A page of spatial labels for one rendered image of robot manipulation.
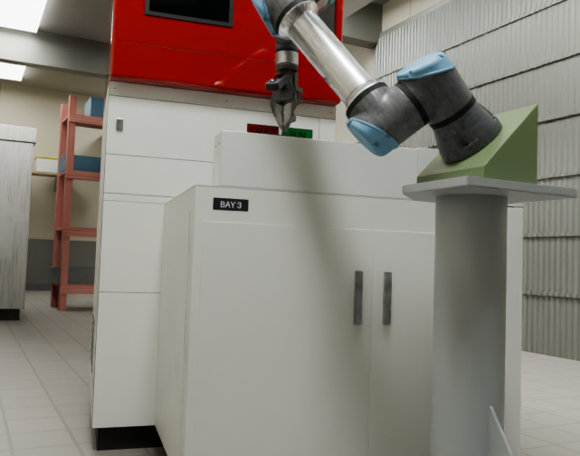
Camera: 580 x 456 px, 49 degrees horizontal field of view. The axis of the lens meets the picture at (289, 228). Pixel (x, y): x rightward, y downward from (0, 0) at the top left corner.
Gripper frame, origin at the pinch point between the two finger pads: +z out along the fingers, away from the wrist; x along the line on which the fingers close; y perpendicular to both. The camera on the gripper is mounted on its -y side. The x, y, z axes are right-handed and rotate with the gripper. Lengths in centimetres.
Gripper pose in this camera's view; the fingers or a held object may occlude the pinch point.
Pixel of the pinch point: (283, 127)
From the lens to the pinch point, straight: 205.2
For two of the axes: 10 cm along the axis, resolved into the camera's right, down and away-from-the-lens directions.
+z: 0.0, 10.0, -0.3
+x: -9.0, 0.1, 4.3
